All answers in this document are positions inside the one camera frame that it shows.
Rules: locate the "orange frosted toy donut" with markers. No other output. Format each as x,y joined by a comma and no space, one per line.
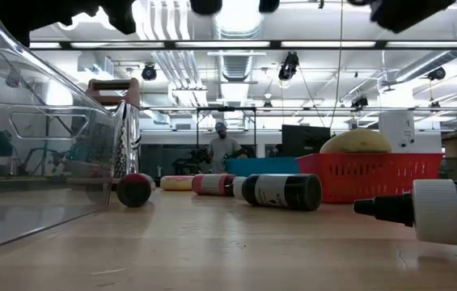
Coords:
355,141

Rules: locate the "pink food colouring bottle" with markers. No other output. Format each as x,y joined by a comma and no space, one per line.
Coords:
212,185
134,191

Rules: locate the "pink frosted toy donut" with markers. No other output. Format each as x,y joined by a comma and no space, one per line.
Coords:
175,184

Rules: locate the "black food colouring bottle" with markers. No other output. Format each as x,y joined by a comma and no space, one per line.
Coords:
284,192
434,210

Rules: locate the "clear plastic bin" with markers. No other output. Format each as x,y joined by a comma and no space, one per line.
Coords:
50,161

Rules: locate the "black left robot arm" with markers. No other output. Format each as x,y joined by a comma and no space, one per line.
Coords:
50,10

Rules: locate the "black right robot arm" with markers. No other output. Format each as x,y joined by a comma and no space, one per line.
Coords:
406,12

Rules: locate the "black background robot arm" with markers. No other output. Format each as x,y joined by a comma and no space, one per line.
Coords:
191,161

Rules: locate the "black overhead light bar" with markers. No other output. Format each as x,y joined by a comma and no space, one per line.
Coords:
276,44

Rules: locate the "black round ceiling spotlight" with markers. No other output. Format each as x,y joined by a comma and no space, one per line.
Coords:
149,72

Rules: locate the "black ceiling fixture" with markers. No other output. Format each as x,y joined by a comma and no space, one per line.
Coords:
359,103
437,73

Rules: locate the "black monitor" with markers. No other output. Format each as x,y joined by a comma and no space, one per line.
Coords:
305,141

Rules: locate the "person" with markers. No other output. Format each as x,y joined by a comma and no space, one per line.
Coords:
224,149

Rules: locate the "teal plastic bin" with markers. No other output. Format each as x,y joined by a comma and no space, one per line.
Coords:
260,166

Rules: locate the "red plastic basket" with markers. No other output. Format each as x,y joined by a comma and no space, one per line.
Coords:
373,178

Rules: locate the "silver ventilation duct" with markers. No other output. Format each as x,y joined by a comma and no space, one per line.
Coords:
238,24

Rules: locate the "black ceiling camera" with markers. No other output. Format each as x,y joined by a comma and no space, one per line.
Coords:
289,66

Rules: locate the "black metal stand frame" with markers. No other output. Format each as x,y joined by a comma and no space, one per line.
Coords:
226,109

